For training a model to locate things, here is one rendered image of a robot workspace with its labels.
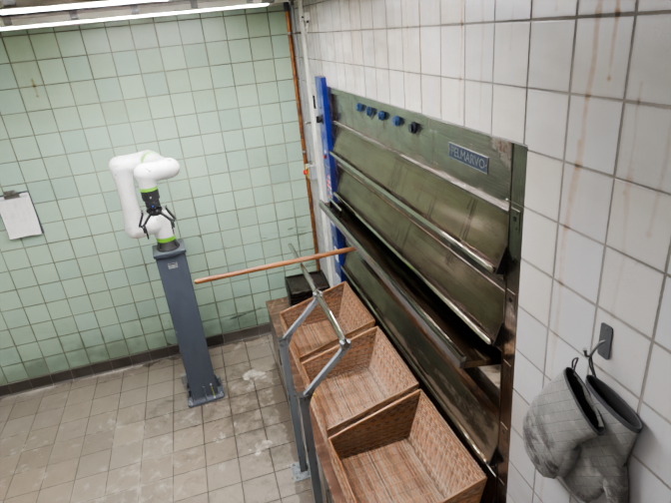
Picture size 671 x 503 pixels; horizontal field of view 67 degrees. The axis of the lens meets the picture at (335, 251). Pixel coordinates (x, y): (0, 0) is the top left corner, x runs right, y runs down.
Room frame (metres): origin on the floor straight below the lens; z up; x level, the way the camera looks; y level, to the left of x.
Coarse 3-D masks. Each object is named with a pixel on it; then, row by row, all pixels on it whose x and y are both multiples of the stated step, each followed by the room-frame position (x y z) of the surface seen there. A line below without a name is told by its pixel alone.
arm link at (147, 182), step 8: (136, 168) 2.60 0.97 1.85; (144, 168) 2.59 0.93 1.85; (152, 168) 2.61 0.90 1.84; (136, 176) 2.58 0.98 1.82; (144, 176) 2.57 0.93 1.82; (152, 176) 2.59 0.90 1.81; (160, 176) 2.62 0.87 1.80; (144, 184) 2.58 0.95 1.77; (152, 184) 2.60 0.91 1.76; (144, 192) 2.58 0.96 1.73
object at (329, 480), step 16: (272, 304) 3.30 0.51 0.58; (288, 304) 3.27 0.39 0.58; (272, 320) 3.07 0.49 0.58; (304, 320) 3.02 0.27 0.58; (320, 320) 3.00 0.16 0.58; (352, 384) 2.29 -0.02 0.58; (336, 400) 2.17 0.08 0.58; (320, 432) 1.95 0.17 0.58; (320, 448) 1.85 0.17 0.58; (320, 464) 1.83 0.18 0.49; (336, 480) 1.65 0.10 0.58; (384, 480) 1.62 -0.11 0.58; (336, 496) 1.57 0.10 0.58
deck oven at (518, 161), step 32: (512, 160) 1.33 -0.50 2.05; (512, 192) 1.33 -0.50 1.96; (416, 224) 1.96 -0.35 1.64; (512, 224) 1.32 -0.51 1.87; (512, 256) 1.31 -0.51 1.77; (384, 288) 2.38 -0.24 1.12; (512, 288) 1.30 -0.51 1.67; (512, 320) 1.30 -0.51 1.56; (512, 352) 1.29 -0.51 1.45; (512, 384) 1.27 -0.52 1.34
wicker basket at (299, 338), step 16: (336, 288) 3.01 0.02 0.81; (304, 304) 2.95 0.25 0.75; (320, 304) 2.98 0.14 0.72; (336, 304) 3.01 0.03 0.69; (352, 304) 2.83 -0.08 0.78; (288, 320) 2.92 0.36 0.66; (336, 320) 2.97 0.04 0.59; (352, 320) 2.77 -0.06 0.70; (368, 320) 2.56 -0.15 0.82; (304, 336) 2.81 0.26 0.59; (320, 336) 2.79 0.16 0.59; (336, 336) 2.77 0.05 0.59; (352, 336) 2.72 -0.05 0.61; (304, 352) 2.64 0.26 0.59; (320, 352) 2.42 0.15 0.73; (336, 368) 2.44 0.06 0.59
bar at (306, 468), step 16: (304, 272) 2.57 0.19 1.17; (288, 336) 2.27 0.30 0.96; (288, 352) 2.25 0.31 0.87; (336, 352) 1.85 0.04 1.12; (288, 368) 2.25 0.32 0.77; (288, 384) 2.25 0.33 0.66; (304, 400) 1.78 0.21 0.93; (304, 416) 1.78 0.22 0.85; (304, 432) 1.78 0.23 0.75; (304, 464) 2.25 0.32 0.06; (320, 480) 1.79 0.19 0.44; (320, 496) 1.78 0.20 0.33
